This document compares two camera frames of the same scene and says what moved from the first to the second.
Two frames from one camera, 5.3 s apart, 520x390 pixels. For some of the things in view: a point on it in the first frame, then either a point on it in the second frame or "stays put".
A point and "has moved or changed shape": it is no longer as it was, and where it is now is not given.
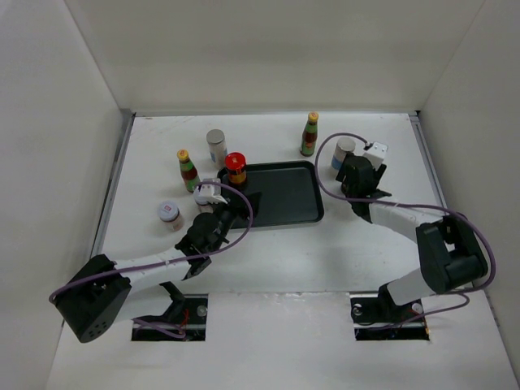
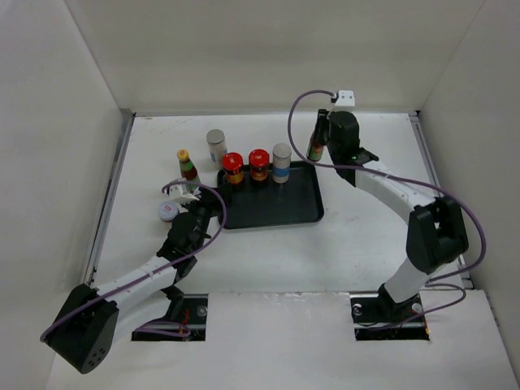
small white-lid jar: x=168 y=211 stays put
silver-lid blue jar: x=345 y=145 has moved or changed shape
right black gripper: x=379 y=174 -> x=329 y=116
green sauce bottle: x=188 y=171 stays put
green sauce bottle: x=309 y=135 has moved or changed shape
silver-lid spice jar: x=218 y=147 stays put
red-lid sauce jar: x=236 y=164 stays put
